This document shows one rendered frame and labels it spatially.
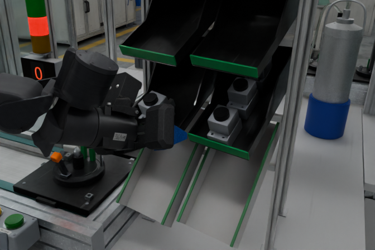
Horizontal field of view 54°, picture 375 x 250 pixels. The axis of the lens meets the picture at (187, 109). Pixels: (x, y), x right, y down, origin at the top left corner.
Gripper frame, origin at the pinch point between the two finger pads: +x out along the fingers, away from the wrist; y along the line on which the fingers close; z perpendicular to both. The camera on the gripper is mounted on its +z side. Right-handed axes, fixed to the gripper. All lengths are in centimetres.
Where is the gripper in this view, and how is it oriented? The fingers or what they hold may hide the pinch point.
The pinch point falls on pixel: (157, 135)
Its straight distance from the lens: 60.6
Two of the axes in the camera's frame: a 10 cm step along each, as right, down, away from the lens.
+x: 7.4, 1.5, 6.6
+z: 0.2, -9.8, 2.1
